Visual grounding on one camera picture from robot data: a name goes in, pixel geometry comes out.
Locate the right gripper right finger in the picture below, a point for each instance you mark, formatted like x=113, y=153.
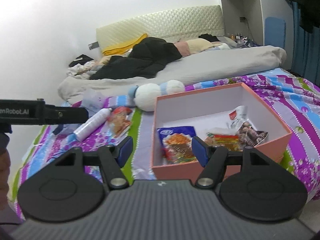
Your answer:
x=212, y=159

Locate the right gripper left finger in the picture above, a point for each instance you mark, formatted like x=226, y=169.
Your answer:
x=112, y=159

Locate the green white snack packet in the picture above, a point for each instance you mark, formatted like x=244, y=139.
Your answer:
x=230, y=142

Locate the red top clear snack bag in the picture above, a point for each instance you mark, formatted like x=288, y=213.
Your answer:
x=119, y=120

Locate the dark brown snack packet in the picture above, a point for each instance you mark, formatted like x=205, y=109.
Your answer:
x=248, y=136

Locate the blue white snack packet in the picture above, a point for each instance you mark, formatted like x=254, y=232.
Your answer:
x=176, y=143

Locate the white shrimp snack packet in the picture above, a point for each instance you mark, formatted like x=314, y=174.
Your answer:
x=237, y=117

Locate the person's left hand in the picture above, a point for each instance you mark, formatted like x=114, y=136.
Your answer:
x=5, y=164

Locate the white spray can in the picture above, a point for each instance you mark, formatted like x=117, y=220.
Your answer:
x=93, y=123

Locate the pink cardboard box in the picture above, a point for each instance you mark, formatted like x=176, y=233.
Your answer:
x=207, y=110

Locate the clear plastic zip bag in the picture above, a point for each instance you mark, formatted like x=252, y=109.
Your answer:
x=92, y=101

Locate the white blue plush toy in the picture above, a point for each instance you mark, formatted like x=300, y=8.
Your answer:
x=144, y=96

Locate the white clothes pile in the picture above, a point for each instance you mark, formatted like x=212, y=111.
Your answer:
x=80, y=71

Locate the floral purple bedsheet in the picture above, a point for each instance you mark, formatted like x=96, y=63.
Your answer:
x=294, y=99

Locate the grey duvet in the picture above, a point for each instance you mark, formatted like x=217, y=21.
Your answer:
x=203, y=66

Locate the black clothing pile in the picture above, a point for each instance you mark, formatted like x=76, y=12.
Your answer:
x=146, y=59

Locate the yellow cloth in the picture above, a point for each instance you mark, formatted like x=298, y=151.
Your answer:
x=123, y=47

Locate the beige pillow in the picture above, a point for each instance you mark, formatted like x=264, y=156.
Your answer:
x=190, y=47

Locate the blue curtain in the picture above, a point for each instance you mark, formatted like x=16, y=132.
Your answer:
x=305, y=61

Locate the cream quilted headboard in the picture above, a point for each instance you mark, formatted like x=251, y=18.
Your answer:
x=171, y=25

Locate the blue panel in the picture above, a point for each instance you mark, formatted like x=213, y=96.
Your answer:
x=275, y=32

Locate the white wardrobe cabinet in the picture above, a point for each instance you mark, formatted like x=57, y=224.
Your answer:
x=248, y=17

